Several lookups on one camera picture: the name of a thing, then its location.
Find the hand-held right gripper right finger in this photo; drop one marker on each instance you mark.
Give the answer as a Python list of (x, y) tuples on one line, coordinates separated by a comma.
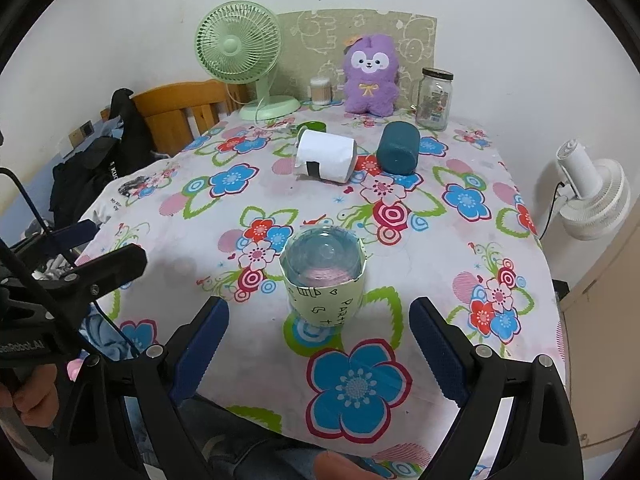
[(441, 352)]

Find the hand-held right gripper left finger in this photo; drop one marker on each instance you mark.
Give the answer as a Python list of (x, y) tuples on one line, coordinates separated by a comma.
[(199, 347)]

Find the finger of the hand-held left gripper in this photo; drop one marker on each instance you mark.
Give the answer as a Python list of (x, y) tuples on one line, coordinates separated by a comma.
[(107, 266), (75, 233)]

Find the clear cup with green label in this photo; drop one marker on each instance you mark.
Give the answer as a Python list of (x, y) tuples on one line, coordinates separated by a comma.
[(322, 285)]

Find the teal cup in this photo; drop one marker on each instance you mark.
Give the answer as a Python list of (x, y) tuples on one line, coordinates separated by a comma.
[(397, 149)]

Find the white paper-wrapped cup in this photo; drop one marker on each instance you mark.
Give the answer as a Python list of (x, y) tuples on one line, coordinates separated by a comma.
[(327, 156)]

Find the person's left hand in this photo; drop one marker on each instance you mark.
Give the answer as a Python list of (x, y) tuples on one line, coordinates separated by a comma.
[(32, 395)]

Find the blue patterned cloth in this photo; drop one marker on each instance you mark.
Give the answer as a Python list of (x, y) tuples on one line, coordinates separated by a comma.
[(107, 332)]

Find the black bag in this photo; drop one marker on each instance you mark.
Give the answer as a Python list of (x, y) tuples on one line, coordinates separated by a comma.
[(100, 170)]

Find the person's legs in jeans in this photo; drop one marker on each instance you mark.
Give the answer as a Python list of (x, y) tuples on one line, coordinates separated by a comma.
[(235, 435)]

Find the floral tablecloth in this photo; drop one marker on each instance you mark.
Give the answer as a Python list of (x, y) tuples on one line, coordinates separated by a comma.
[(200, 240)]

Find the beige cabinet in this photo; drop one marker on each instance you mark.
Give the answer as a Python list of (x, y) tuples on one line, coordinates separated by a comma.
[(600, 320)]

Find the white floor fan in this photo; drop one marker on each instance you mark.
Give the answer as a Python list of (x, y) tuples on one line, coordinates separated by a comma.
[(592, 195)]

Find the green lid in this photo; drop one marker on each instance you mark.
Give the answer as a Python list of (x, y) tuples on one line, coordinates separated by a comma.
[(311, 127)]

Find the green desk fan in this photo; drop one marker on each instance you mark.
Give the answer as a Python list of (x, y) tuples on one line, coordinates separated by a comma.
[(235, 45)]

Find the glass jar with black lid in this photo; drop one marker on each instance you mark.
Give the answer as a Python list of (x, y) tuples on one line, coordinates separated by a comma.
[(433, 102)]

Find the cotton swab container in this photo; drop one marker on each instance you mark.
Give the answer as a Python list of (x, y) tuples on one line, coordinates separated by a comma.
[(321, 92)]

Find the purple plush toy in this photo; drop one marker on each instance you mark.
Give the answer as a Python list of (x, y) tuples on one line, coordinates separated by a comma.
[(370, 80)]

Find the green patterned board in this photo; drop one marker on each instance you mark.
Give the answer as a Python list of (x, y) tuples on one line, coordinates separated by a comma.
[(310, 40)]

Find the wall socket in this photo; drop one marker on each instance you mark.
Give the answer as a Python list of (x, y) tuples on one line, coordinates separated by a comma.
[(81, 131)]

